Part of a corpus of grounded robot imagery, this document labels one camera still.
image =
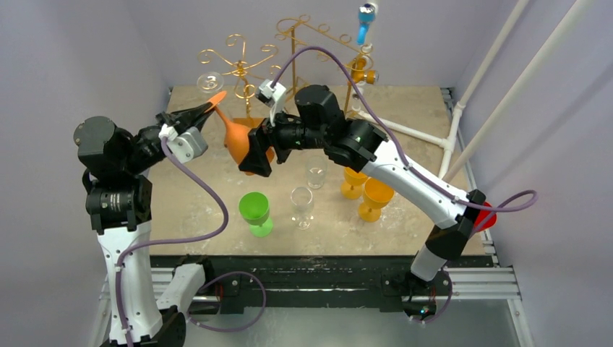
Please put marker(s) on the clear glass rear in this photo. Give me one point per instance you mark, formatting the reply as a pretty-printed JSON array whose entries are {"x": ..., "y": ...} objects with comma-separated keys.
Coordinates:
[{"x": 316, "y": 171}]

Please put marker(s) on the gold rectangular wire rack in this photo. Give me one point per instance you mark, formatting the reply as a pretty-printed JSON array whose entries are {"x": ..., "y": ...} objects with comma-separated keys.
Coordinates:
[{"x": 287, "y": 29}]

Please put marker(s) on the white pvc pipe frame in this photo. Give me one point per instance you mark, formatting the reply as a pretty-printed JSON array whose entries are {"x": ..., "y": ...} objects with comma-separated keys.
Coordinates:
[{"x": 527, "y": 124}]

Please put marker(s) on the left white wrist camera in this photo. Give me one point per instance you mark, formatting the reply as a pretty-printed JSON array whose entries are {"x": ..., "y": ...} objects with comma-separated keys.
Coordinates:
[{"x": 186, "y": 146}]

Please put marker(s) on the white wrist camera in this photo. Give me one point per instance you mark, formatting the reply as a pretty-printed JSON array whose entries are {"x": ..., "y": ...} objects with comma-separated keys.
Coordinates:
[
  {"x": 186, "y": 146},
  {"x": 273, "y": 96}
]

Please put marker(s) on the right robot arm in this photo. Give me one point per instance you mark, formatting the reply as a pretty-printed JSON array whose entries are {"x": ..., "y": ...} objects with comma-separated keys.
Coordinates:
[{"x": 360, "y": 146}]

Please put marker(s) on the gold scroll glass rack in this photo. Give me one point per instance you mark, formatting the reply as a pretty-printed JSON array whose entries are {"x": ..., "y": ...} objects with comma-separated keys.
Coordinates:
[{"x": 241, "y": 69}]

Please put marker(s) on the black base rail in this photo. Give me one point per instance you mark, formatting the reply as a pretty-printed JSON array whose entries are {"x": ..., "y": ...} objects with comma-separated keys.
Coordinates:
[{"x": 374, "y": 282}]

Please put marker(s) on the tall clear flute glass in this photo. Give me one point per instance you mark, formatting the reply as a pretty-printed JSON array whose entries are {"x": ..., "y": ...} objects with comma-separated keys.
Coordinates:
[{"x": 210, "y": 83}]

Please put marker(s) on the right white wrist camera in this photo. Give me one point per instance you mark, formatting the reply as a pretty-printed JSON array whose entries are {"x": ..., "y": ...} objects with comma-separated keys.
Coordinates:
[{"x": 273, "y": 96}]

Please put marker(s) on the yellow goblet rear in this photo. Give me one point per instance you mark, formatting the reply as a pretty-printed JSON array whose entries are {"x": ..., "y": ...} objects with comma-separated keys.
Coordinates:
[{"x": 352, "y": 186}]

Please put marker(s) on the orange pipe fitting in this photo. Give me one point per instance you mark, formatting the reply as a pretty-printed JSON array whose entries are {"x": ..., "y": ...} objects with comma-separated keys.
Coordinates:
[{"x": 362, "y": 69}]

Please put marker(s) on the red plastic goblet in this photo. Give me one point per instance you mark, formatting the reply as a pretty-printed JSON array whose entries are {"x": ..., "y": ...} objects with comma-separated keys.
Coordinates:
[{"x": 484, "y": 220}]

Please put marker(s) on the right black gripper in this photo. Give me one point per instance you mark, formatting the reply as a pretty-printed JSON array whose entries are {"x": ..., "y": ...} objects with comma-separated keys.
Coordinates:
[{"x": 265, "y": 145}]

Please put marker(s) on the green plastic goblet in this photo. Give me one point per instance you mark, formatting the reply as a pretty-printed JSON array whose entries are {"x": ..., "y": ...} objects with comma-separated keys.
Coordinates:
[{"x": 254, "y": 208}]

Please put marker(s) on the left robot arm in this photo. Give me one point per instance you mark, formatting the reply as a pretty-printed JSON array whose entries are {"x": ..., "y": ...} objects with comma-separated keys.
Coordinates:
[{"x": 118, "y": 202}]

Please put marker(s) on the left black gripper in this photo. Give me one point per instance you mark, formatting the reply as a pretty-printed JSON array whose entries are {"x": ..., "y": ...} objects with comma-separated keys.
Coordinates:
[{"x": 193, "y": 116}]

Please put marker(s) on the yellow goblet front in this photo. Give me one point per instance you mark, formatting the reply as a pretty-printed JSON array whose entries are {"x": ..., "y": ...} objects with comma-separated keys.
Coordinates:
[{"x": 376, "y": 195}]

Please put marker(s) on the clear glass front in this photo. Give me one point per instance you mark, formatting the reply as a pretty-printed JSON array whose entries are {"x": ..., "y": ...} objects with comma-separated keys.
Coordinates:
[{"x": 302, "y": 204}]

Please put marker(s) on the yellow goblet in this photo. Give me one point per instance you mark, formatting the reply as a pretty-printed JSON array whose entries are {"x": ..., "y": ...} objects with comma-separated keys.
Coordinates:
[
  {"x": 376, "y": 195},
  {"x": 352, "y": 186}
]

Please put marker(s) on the orange plastic goblet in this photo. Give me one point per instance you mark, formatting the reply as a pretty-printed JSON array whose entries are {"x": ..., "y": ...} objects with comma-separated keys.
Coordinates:
[{"x": 236, "y": 135}]

